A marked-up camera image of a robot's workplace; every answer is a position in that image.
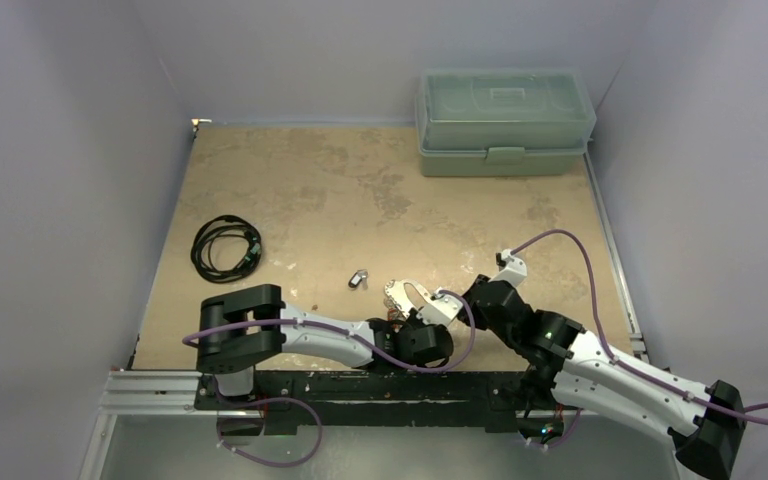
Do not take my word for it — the coiled black cable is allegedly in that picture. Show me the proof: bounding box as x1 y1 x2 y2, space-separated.
189 214 264 285

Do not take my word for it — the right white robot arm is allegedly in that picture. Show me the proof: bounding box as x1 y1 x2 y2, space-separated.
462 276 746 479

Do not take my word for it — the small key fob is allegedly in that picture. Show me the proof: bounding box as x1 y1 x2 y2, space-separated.
347 269 368 290

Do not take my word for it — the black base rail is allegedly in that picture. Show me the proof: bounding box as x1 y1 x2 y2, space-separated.
194 370 575 442

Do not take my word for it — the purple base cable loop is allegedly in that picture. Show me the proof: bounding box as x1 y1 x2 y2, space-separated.
215 396 324 468

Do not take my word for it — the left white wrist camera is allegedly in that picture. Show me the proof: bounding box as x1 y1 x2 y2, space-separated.
417 294 463 327

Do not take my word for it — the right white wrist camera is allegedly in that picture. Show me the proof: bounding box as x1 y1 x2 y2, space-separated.
491 249 527 287

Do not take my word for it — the silver foot-shaped keyring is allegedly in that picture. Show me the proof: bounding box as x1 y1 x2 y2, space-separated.
384 279 432 319

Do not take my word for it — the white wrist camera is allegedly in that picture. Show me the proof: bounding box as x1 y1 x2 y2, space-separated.
491 249 527 287
417 294 463 327

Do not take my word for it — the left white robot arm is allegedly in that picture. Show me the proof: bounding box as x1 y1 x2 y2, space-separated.
182 284 463 409

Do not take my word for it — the green plastic storage box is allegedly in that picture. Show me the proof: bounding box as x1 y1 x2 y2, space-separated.
415 68 597 177

